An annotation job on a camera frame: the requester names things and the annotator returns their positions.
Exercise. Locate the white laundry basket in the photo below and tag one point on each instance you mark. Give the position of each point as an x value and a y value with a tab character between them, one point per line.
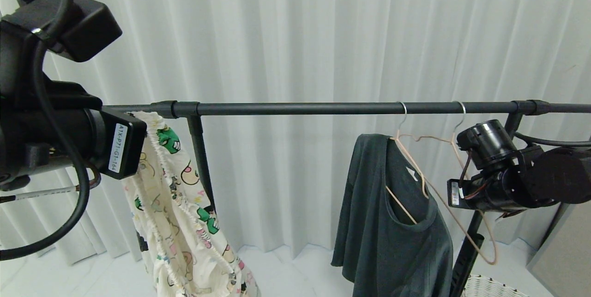
494	287

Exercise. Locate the dark grey shirt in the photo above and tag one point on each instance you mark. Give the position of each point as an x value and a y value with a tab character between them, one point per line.
392	251

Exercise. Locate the pink clothes hanger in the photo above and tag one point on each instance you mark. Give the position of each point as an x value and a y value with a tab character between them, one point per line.
495	253
404	107

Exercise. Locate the black clothes rack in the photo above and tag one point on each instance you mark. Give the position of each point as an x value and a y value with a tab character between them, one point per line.
300	108

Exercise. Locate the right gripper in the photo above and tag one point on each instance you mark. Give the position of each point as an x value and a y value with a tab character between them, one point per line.
489	193

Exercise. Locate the white curtain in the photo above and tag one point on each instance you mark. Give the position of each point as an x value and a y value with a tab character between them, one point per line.
286	33

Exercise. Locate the cream printed garment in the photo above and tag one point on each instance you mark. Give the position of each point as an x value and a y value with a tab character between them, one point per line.
184	241

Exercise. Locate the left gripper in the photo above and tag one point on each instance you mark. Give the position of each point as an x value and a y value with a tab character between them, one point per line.
51	140

